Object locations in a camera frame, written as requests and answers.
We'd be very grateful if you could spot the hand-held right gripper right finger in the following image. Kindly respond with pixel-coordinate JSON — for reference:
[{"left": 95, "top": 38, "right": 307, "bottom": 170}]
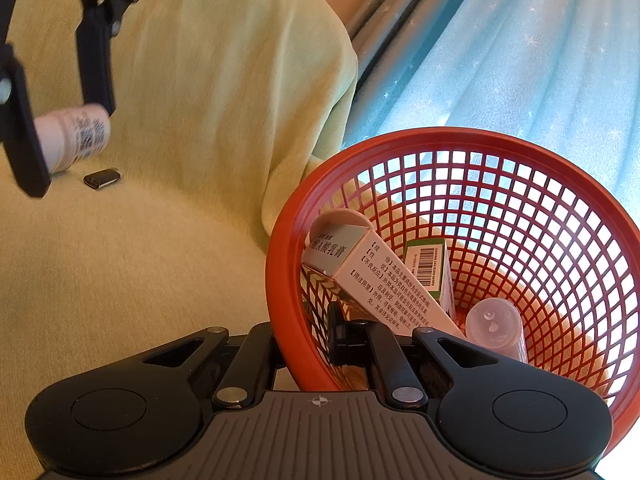
[{"left": 327, "top": 301, "right": 503, "bottom": 409}]

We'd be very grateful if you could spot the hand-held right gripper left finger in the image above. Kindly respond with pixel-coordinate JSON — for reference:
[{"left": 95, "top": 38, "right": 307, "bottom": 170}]
[{"left": 140, "top": 321, "right": 281, "bottom": 408}]

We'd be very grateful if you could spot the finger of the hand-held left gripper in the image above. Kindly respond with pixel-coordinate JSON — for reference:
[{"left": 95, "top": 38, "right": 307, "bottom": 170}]
[
  {"left": 75, "top": 0, "right": 143, "bottom": 117},
  {"left": 0, "top": 42, "right": 52, "bottom": 198}
]

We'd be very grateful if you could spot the white pill bottle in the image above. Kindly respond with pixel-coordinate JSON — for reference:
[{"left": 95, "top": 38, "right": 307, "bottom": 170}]
[{"left": 34, "top": 102, "right": 112, "bottom": 175}]

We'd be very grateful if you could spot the white medicine carton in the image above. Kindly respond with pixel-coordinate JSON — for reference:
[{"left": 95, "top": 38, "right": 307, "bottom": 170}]
[{"left": 301, "top": 225, "right": 466, "bottom": 341}]

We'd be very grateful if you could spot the black lighter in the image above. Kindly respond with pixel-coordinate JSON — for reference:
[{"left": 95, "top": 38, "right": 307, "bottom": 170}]
[{"left": 83, "top": 166, "right": 122, "bottom": 191}]

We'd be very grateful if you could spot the green medicine carton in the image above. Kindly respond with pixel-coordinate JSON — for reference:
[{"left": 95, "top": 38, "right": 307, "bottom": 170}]
[{"left": 402, "top": 238, "right": 457, "bottom": 320}]

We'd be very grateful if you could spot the red plastic mesh basket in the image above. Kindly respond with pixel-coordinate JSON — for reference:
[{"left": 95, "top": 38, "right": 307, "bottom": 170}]
[{"left": 264, "top": 126, "right": 640, "bottom": 453}]

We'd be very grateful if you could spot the white plastic case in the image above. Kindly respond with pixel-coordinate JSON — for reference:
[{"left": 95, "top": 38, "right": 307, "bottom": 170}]
[{"left": 306, "top": 210, "right": 374, "bottom": 256}]

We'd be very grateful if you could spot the clear plastic cup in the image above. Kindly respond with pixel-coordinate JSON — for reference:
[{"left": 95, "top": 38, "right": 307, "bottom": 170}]
[{"left": 465, "top": 297, "right": 527, "bottom": 364}]

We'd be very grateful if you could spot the yellow covered sofa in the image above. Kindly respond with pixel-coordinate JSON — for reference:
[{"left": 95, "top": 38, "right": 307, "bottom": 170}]
[{"left": 0, "top": 0, "right": 361, "bottom": 466}]

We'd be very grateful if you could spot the light blue star curtain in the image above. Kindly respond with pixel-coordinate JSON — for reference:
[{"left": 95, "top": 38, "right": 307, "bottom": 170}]
[{"left": 340, "top": 0, "right": 640, "bottom": 311}]

